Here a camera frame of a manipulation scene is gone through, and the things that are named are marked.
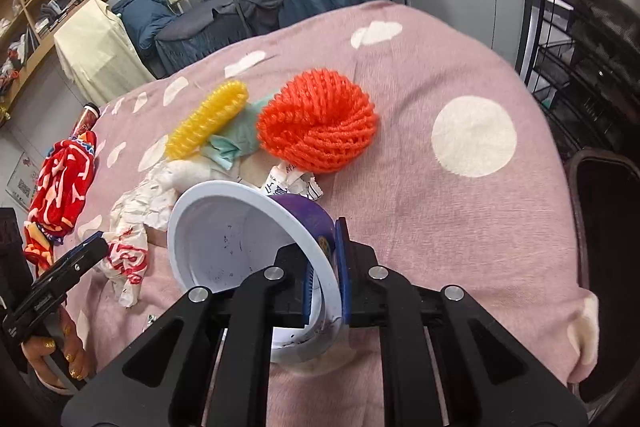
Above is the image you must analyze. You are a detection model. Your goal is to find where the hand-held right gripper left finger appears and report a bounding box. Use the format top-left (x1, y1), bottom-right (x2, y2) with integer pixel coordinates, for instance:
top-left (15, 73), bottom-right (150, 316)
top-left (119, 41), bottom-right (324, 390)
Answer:
top-left (60, 244), bottom-right (321, 427)

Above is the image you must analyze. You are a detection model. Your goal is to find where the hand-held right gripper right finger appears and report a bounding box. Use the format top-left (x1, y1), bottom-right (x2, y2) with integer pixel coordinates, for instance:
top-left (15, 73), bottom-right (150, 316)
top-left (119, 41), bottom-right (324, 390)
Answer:
top-left (335, 217), bottom-right (590, 427)

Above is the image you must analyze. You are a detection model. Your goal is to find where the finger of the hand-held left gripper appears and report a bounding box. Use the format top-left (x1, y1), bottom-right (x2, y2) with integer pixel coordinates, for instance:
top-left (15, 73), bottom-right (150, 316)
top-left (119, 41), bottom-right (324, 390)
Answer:
top-left (70, 232), bottom-right (104, 255)
top-left (50, 237), bottom-right (110, 288)

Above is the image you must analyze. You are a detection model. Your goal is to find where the white red-print plastic bag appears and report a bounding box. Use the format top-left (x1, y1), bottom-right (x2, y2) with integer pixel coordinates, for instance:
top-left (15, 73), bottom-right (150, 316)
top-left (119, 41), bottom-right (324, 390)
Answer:
top-left (97, 224), bottom-right (151, 308)

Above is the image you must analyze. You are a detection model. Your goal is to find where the white tissue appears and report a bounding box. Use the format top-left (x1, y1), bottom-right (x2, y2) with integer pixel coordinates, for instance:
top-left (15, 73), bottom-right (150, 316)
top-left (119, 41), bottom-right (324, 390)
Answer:
top-left (110, 159), bottom-right (201, 233)

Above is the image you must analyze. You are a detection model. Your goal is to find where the purple paper bowl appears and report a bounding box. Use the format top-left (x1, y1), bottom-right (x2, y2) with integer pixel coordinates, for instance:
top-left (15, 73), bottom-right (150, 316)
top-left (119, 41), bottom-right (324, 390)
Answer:
top-left (166, 179), bottom-right (347, 365)

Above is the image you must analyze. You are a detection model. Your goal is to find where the white printed paper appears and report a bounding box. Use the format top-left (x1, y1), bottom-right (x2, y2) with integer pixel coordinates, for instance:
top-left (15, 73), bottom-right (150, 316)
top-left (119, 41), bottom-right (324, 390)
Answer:
top-left (260, 162), bottom-right (325, 202)

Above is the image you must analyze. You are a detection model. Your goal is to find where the cream tissue wad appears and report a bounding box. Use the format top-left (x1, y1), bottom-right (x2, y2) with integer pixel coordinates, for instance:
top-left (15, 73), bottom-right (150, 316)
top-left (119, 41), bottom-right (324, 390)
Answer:
top-left (165, 158), bottom-right (238, 190)

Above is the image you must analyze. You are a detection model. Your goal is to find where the orange foam net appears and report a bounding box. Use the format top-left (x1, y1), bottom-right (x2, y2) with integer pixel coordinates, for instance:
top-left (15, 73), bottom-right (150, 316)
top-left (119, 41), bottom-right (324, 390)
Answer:
top-left (256, 68), bottom-right (378, 175)

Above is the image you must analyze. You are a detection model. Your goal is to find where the teal cloth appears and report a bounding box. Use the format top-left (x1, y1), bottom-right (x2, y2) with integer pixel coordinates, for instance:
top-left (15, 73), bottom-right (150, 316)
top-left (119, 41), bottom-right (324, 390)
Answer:
top-left (200, 99), bottom-right (273, 172)

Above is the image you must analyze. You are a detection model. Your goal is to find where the yellow foam net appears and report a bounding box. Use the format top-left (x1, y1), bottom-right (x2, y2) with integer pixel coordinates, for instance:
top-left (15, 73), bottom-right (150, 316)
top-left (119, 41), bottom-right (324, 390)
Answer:
top-left (165, 80), bottom-right (250, 162)

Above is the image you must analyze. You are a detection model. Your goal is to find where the black trash bin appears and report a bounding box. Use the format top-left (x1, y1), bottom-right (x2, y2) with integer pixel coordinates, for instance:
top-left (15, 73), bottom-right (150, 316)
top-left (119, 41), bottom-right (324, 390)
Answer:
top-left (562, 147), bottom-right (640, 408)

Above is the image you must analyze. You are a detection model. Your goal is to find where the person's left hand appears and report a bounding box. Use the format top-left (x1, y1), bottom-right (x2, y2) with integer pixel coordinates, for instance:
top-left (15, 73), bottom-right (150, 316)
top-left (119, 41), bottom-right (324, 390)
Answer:
top-left (22, 307), bottom-right (93, 390)

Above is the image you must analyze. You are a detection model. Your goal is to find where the red patterned cloth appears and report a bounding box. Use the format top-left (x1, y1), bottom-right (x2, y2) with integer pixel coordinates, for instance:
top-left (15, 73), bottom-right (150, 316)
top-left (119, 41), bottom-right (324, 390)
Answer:
top-left (22, 132), bottom-right (98, 270)

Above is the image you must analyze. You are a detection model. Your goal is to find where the white code poster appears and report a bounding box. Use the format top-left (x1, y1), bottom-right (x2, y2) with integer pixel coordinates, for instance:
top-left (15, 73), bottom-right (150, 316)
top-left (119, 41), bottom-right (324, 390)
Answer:
top-left (5, 152), bottom-right (38, 210)

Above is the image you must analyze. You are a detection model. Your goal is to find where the red can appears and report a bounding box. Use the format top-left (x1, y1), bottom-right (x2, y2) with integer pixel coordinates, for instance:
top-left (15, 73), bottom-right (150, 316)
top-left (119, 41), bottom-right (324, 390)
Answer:
top-left (72, 103), bottom-right (102, 138)

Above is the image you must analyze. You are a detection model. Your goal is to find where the cream draped cloth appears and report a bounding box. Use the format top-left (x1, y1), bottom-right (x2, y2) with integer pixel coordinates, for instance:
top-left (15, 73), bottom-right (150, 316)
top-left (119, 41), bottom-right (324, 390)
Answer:
top-left (52, 0), bottom-right (158, 106)

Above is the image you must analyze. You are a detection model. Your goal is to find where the blue duvet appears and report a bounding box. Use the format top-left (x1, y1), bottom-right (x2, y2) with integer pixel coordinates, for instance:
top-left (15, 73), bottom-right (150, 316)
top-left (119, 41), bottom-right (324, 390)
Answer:
top-left (111, 0), bottom-right (183, 62)

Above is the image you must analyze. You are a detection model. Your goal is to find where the black wire cart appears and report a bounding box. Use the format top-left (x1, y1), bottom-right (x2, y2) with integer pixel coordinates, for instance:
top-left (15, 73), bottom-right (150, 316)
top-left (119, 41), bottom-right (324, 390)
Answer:
top-left (515, 0), bottom-right (640, 158)

